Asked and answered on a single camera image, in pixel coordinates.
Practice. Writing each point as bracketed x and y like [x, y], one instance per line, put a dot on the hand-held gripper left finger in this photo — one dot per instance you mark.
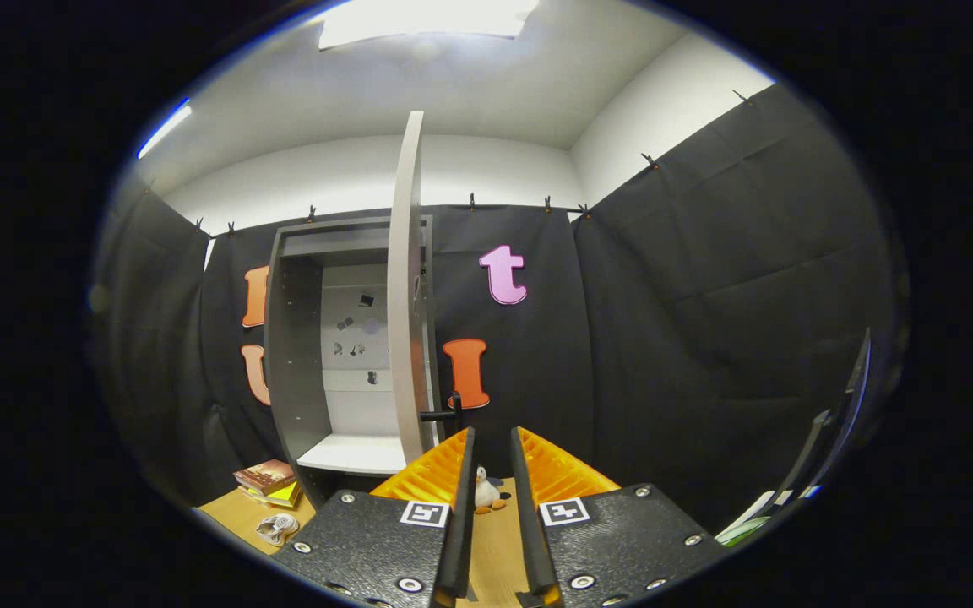
[463, 540]

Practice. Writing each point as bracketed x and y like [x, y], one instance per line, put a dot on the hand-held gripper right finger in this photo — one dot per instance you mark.
[529, 540]

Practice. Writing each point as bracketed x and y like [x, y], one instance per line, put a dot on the grey shoe cabinet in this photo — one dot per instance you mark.
[292, 380]

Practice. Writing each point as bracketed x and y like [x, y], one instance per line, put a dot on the yellow cover book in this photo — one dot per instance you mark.
[284, 494]

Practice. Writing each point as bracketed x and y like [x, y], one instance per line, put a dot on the dark flat monitor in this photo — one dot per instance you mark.
[856, 397]

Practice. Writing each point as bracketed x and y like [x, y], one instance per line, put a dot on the black backdrop cloth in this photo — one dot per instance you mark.
[706, 295]

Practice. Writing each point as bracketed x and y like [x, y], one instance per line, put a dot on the white striped canvas shoe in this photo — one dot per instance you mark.
[277, 529]

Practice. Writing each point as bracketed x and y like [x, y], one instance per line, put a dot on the narrow ceiling light strip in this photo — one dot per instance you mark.
[164, 131]

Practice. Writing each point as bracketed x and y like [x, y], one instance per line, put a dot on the row of black cloth clips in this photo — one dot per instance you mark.
[471, 201]

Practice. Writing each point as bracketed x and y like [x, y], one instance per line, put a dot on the penguin plush toy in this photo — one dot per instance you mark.
[483, 494]

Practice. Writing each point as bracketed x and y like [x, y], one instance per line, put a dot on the wide ceiling light panel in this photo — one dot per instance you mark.
[427, 17]

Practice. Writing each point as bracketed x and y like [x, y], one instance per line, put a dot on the brown cover book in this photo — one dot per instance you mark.
[265, 475]

